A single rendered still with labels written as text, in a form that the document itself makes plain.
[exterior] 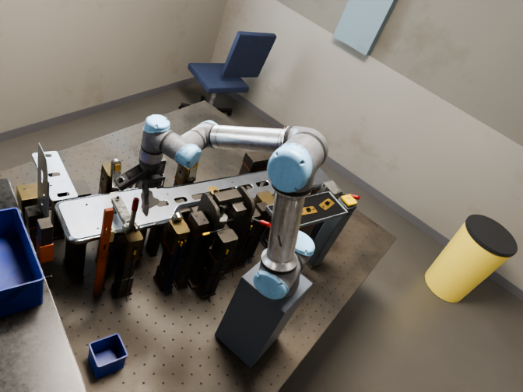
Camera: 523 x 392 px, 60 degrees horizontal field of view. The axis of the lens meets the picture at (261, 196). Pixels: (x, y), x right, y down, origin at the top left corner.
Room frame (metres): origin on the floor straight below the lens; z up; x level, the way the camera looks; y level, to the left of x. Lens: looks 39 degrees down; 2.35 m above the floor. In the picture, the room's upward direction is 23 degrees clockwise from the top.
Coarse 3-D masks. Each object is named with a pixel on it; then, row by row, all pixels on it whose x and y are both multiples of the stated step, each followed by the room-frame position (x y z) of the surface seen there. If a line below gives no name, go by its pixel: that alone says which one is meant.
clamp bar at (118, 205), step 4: (112, 200) 1.21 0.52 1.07; (116, 200) 1.21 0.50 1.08; (120, 200) 1.22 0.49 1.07; (112, 204) 1.20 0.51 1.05; (116, 204) 1.19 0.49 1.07; (120, 204) 1.20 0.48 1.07; (124, 204) 1.21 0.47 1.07; (116, 208) 1.18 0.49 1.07; (120, 208) 1.18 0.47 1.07; (124, 208) 1.19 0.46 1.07; (120, 212) 1.16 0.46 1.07; (124, 212) 1.17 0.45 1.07; (128, 212) 1.18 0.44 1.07; (120, 216) 1.15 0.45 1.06; (124, 216) 1.15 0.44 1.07; (128, 216) 1.16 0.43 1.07; (124, 220) 1.13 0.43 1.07; (128, 220) 1.14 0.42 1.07; (124, 224) 1.13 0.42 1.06; (128, 228) 1.11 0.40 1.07; (136, 228) 1.12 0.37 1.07; (128, 232) 1.10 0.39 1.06
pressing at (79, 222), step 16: (240, 176) 1.76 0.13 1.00; (256, 176) 1.81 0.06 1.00; (320, 176) 2.04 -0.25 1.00; (112, 192) 1.32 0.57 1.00; (128, 192) 1.35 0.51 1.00; (160, 192) 1.43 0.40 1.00; (176, 192) 1.47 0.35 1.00; (192, 192) 1.51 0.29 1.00; (208, 192) 1.56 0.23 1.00; (256, 192) 1.69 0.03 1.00; (272, 192) 1.74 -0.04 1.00; (64, 208) 1.13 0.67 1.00; (80, 208) 1.17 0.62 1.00; (96, 208) 1.20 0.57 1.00; (128, 208) 1.27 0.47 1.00; (160, 208) 1.34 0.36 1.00; (176, 208) 1.37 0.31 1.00; (64, 224) 1.07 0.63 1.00; (80, 224) 1.10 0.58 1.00; (96, 224) 1.13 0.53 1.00; (112, 224) 1.16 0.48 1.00; (128, 224) 1.19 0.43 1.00; (144, 224) 1.22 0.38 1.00; (160, 224) 1.26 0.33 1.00; (80, 240) 1.03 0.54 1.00
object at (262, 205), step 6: (258, 204) 1.50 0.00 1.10; (264, 204) 1.51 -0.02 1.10; (258, 210) 1.48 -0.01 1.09; (264, 210) 1.48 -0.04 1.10; (264, 216) 1.48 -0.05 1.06; (258, 222) 1.48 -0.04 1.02; (258, 228) 1.49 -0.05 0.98; (252, 234) 1.47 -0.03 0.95; (252, 240) 1.49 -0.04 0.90; (246, 246) 1.47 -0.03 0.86; (252, 246) 1.50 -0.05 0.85; (246, 252) 1.48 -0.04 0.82; (240, 258) 1.47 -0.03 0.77; (246, 258) 1.50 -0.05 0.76; (240, 264) 1.48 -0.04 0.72
